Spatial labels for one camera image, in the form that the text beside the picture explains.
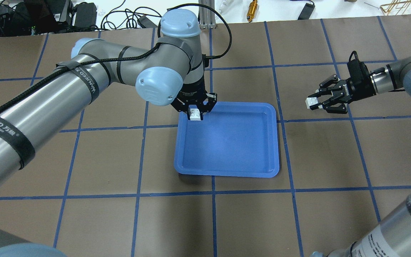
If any black power adapter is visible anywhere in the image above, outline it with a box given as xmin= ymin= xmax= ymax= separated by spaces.
xmin=298 ymin=2 xmax=315 ymax=20

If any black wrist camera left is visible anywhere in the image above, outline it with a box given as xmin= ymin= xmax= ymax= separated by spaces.
xmin=347 ymin=51 xmax=376 ymax=101

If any white block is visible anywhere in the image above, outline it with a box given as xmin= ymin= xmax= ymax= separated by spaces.
xmin=305 ymin=97 xmax=323 ymax=110
xmin=187 ymin=108 xmax=203 ymax=121

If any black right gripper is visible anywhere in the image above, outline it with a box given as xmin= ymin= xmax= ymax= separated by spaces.
xmin=315 ymin=74 xmax=356 ymax=114

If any blue plastic tray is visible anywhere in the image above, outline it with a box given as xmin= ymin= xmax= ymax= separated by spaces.
xmin=173 ymin=101 xmax=280 ymax=178

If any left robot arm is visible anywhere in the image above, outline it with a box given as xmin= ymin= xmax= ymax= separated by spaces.
xmin=0 ymin=7 xmax=217 ymax=186

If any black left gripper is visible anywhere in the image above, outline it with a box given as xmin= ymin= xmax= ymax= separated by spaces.
xmin=172 ymin=79 xmax=218 ymax=115

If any gold wire rack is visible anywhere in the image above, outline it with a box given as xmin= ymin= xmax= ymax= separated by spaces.
xmin=379 ymin=0 xmax=411 ymax=16

